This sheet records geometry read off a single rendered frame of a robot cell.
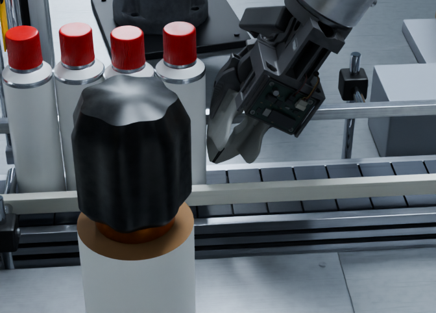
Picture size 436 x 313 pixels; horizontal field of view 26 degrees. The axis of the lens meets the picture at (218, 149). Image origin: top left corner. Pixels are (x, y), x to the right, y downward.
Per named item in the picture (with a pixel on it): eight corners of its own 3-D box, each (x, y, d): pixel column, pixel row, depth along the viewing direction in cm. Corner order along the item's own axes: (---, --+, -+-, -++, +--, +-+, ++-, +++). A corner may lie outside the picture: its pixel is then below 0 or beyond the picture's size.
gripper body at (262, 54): (230, 114, 92) (296, 15, 86) (222, 71, 99) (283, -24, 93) (296, 144, 94) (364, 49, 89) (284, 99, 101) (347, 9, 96)
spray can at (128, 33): (118, 217, 102) (105, 48, 90) (109, 189, 106) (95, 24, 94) (165, 208, 103) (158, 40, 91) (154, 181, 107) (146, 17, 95)
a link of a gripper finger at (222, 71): (198, 112, 98) (241, 46, 94) (197, 104, 100) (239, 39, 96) (237, 130, 100) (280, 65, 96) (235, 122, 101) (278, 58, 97)
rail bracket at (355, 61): (341, 200, 112) (353, 80, 103) (330, 165, 118) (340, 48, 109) (368, 199, 112) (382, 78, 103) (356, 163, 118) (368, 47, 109)
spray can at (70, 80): (60, 205, 103) (40, 37, 92) (76, 178, 107) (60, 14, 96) (105, 212, 102) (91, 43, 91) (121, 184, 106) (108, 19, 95)
